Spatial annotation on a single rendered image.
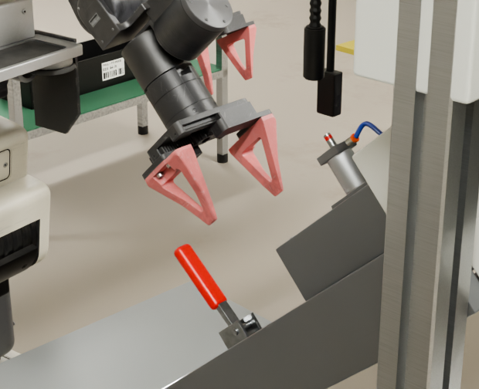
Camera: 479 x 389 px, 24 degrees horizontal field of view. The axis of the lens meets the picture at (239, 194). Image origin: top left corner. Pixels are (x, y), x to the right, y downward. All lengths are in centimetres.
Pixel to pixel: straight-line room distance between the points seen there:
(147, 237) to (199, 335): 171
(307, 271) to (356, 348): 9
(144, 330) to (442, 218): 118
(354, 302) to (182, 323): 105
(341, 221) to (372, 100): 388
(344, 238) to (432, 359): 15
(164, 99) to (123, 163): 291
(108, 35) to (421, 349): 56
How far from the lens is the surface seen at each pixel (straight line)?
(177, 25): 110
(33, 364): 174
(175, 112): 112
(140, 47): 114
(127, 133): 431
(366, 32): 66
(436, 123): 64
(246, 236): 347
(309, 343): 82
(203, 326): 181
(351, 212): 81
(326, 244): 83
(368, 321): 78
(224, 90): 393
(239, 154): 119
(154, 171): 110
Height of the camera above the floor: 151
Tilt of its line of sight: 24 degrees down
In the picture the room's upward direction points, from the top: straight up
